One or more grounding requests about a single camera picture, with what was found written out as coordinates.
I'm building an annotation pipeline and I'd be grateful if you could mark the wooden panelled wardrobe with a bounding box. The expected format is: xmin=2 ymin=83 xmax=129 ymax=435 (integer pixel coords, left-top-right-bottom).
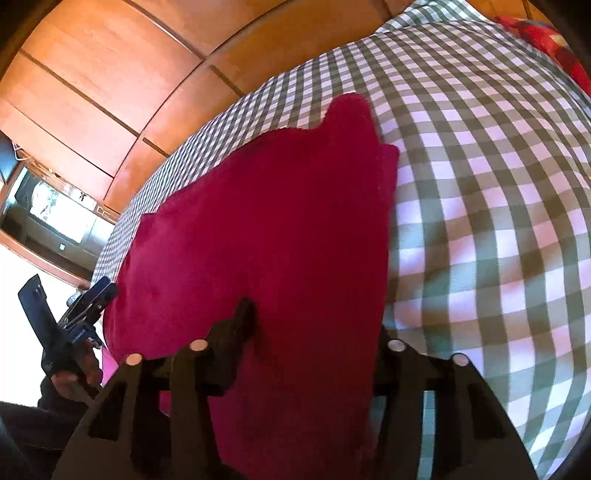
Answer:
xmin=0 ymin=0 xmax=541 ymax=217

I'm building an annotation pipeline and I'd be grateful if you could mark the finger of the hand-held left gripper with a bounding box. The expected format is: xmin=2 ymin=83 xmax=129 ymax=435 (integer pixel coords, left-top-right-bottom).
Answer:
xmin=67 ymin=276 xmax=119 ymax=324

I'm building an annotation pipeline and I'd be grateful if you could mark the person's left hand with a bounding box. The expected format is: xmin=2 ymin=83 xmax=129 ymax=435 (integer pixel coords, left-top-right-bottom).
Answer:
xmin=50 ymin=339 xmax=103 ymax=401

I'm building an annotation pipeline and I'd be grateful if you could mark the television screen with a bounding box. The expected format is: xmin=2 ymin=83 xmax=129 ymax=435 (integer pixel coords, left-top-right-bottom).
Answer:
xmin=14 ymin=173 xmax=98 ymax=245

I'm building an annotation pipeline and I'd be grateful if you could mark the multicolour checked blanket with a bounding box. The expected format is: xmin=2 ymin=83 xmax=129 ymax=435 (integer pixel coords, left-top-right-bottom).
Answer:
xmin=494 ymin=15 xmax=591 ymax=95

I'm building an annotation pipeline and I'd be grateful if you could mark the green gingham bed sheet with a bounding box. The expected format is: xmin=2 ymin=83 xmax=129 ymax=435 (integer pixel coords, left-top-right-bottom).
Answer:
xmin=90 ymin=0 xmax=591 ymax=480

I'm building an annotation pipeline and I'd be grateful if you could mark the red knit garment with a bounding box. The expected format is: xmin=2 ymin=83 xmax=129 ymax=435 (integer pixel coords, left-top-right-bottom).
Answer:
xmin=102 ymin=93 xmax=400 ymax=480

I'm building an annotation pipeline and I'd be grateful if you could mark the person's left forearm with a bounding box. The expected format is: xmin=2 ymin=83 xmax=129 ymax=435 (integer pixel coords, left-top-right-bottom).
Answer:
xmin=0 ymin=376 xmax=100 ymax=480

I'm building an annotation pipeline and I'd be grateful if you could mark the pink cloth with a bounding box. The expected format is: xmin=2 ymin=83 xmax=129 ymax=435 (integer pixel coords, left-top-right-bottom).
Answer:
xmin=100 ymin=345 xmax=172 ymax=414

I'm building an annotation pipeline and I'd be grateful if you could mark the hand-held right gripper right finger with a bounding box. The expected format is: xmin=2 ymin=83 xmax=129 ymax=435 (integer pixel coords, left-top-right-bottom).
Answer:
xmin=368 ymin=327 xmax=539 ymax=480

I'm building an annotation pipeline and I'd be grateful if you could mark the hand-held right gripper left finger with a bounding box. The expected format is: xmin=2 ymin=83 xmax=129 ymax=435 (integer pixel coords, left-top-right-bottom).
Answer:
xmin=51 ymin=298 xmax=258 ymax=480

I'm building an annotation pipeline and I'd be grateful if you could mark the dark wooden television cabinet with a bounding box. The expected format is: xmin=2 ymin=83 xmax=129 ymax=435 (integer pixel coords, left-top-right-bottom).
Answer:
xmin=0 ymin=131 xmax=122 ymax=282

